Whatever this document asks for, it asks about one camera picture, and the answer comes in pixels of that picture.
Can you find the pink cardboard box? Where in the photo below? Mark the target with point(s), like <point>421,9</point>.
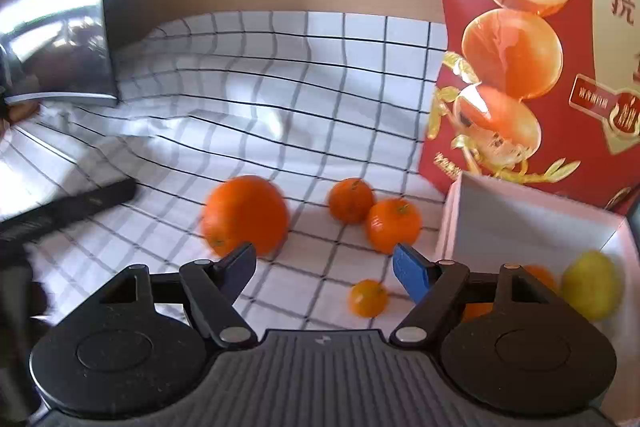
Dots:
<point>500,217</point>

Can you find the yellow-orange citrus fruit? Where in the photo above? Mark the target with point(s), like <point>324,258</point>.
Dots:
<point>592,284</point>

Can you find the small mandarin orange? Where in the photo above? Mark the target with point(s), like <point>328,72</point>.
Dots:
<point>368,298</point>
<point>545,278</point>
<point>393,226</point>
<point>351,200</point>

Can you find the red printed snack bag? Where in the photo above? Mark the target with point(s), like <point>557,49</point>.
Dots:
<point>525,47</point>

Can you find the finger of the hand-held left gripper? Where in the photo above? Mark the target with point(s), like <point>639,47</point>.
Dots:
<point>75,204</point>

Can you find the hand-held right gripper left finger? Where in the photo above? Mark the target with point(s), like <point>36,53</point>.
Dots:
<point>240,264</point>

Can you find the black glossy panel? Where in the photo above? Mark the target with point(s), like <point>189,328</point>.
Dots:
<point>60,32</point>

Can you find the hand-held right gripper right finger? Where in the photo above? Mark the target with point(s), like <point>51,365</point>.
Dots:
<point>410,272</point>

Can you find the white black-checked tablecloth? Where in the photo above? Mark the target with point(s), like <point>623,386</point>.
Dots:
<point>200,82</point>

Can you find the large orange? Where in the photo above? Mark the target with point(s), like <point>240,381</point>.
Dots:
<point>245,212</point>

